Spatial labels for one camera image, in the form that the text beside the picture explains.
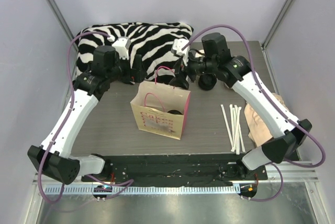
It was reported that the black plastic cup lid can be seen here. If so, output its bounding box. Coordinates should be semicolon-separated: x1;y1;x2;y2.
168;109;183;115

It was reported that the pink paper gift bag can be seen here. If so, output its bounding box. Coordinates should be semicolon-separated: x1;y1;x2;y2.
130;70;191;140

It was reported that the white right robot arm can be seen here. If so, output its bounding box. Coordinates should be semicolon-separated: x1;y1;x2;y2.
170;32;312;180

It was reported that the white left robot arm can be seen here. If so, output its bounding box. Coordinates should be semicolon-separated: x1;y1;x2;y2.
27;46;147;185

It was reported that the stack of paper cups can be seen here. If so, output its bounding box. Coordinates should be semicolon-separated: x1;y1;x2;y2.
195;50;205;58

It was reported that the black cup lid stack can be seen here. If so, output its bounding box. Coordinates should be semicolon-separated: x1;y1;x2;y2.
198;74;217;91

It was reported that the zebra print pillow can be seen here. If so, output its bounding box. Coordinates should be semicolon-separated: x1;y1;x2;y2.
75;22;194;82

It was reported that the white wrapped straw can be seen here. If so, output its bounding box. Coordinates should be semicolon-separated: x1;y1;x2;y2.
237;106;245;153
220;104;235;152
229;104;236;152
234;105;240;155

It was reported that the beige folded cloth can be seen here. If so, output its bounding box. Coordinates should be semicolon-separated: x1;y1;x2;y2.
244;100;273;147

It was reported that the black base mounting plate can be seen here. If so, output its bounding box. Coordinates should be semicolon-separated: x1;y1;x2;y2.
96;153;268;187

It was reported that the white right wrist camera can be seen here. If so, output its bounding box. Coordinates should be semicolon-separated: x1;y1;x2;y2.
171;38;189;66

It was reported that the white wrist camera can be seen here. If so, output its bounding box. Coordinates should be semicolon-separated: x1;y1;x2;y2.
171;38;189;66
111;37;131;60

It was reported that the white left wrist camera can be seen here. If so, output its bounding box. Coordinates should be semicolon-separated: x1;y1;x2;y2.
111;37;131;60

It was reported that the perforated metal rail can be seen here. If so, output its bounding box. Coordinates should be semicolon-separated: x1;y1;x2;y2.
44;183;241;196

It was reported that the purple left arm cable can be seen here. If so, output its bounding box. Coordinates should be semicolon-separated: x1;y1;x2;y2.
38;31;135;204

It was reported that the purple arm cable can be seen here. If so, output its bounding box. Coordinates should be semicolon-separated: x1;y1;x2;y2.
182;24;327;203
38;31;135;204

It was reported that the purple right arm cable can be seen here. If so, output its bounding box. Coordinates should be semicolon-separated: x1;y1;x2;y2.
182;24;327;203

